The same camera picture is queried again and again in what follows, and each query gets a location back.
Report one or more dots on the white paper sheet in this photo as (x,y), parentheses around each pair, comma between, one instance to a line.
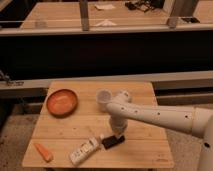
(104,7)

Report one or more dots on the clear plastic cup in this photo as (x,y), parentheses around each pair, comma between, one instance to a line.
(103,97)

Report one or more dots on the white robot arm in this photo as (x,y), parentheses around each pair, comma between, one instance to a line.
(195,121)

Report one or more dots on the orange carrot piece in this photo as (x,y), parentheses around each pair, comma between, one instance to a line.
(45,153)

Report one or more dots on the grey metal post right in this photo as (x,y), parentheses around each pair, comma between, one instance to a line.
(182,9)

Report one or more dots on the folded white paper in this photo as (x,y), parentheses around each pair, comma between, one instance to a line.
(105,23)

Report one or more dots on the white labelled bottle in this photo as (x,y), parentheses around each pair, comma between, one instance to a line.
(85,150)

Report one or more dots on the small wooden table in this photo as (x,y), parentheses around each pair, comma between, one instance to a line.
(145,146)

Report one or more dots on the grey metal post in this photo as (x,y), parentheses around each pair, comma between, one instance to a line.
(83,5)
(182,9)

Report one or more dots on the black eraser block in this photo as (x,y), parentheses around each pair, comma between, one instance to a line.
(112,141)

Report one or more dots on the orange bowl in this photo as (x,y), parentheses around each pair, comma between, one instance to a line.
(62,102)

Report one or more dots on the metal clamp on rail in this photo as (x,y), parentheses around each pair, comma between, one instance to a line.
(8,81)

